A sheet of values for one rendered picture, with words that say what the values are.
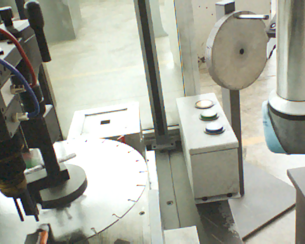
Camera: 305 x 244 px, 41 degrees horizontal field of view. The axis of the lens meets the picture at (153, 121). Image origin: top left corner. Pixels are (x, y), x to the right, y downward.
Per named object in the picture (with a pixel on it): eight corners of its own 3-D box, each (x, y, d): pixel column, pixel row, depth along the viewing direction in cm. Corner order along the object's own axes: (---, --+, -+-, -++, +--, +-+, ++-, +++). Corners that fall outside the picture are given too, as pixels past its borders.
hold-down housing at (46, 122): (37, 136, 63) (-4, 5, 54) (66, 133, 62) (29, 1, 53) (23, 154, 59) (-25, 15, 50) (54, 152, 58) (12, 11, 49)
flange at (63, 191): (60, 162, 79) (56, 151, 78) (100, 176, 73) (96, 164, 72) (13, 193, 72) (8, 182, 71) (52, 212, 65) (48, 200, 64)
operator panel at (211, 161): (181, 144, 119) (175, 98, 112) (218, 138, 118) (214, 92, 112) (194, 204, 94) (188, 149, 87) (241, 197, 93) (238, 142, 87)
